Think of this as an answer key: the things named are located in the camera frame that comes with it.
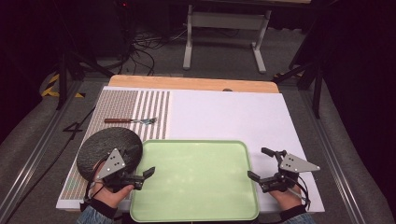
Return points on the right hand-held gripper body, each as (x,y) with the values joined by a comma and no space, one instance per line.
(294,164)

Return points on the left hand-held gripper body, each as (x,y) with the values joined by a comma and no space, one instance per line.
(113,163)

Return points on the person's left hand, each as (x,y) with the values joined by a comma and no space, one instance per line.
(110,196)

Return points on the person's right hand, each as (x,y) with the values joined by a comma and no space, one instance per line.
(288,198)

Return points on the black round plate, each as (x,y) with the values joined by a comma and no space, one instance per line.
(101,146)

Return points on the light green tray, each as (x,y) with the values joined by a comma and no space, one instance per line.
(196,182)

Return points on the striped placemat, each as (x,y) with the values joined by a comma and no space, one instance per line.
(118,102)

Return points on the white board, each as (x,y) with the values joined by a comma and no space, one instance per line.
(224,115)

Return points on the black tripod stand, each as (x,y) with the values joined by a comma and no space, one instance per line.
(317,90)
(63,82)

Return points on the wooden table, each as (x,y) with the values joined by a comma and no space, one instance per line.
(186,83)

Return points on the yellow black hazard tape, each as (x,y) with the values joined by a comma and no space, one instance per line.
(49,90)

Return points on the black equipment box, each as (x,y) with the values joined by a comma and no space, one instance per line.
(112,31)

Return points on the white metal stand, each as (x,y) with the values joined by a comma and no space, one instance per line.
(229,20)

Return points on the aluminium floor rail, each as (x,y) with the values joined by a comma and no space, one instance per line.
(37,149)
(334,155)

